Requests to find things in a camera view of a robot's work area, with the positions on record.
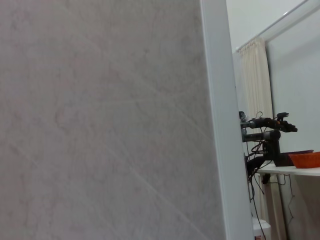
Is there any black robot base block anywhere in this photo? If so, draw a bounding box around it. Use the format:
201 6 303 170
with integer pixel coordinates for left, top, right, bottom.
261 141 283 161

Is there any thin black hanging cable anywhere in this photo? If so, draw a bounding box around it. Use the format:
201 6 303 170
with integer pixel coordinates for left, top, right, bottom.
276 173 296 221

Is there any white background table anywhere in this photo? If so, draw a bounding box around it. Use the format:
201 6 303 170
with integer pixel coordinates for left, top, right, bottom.
256 165 320 240

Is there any cream pleated curtain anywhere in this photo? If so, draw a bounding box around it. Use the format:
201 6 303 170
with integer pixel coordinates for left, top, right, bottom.
236 36 274 221

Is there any white round container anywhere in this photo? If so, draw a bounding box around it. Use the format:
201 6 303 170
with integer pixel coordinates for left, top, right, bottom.
252 216 272 240

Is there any white partition frame post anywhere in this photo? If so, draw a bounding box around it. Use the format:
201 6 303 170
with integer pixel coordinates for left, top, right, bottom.
200 0 254 240

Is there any thick black hanging cable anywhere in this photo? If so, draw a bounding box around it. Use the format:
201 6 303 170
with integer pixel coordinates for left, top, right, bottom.
245 139 270 240

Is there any orange woven basket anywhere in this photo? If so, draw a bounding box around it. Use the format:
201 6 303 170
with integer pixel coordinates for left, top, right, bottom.
288 152 320 169

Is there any white curtain rail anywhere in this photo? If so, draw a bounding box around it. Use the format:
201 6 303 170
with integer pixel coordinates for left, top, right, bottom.
233 0 320 54

